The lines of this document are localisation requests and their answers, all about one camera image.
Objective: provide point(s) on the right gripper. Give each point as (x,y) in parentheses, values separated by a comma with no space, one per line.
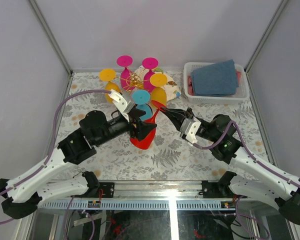
(177,116)

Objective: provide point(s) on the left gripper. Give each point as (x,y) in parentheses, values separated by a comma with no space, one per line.
(142,128)

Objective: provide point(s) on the red wine glass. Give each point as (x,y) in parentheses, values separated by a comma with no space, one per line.
(145,143)

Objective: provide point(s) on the teal wine glass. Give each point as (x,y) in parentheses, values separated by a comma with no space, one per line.
(141,98)

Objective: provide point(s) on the yellow wine glass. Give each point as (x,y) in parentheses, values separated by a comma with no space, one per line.
(107,75)
(158,94)

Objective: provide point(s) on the gold wine glass rack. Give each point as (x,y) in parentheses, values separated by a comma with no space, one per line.
(136,81)

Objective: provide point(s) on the magenta wine glass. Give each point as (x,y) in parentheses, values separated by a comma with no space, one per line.
(149,64)
(125,61)

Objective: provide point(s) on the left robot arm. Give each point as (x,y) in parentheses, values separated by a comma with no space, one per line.
(26,193)

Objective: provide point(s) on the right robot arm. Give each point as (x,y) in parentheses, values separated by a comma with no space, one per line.
(272,185)

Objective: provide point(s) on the dinosaur print cloth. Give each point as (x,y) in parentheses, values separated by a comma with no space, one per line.
(171,88)

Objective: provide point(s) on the pink folded cloth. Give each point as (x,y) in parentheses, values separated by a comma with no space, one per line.
(190,86)

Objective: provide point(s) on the blue folded towel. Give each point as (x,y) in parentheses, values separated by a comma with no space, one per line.
(218,79)

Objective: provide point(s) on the white plastic basket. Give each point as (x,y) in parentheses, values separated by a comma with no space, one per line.
(242,91)

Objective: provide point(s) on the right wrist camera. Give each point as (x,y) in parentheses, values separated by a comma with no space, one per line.
(188,130)

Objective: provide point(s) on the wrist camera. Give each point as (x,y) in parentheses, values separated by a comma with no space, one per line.
(123,102)
(188,130)

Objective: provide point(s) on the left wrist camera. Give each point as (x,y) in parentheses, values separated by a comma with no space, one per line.
(123,102)

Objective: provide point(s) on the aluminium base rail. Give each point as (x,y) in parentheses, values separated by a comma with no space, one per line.
(155,188)

